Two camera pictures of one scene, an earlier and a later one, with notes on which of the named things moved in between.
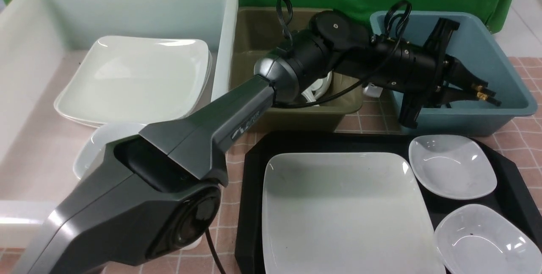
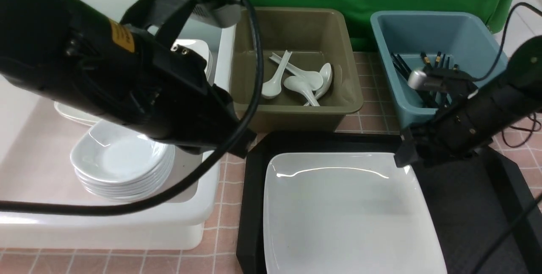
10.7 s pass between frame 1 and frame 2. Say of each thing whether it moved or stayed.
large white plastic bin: stayed
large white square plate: stayed
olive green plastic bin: stayed
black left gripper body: moved
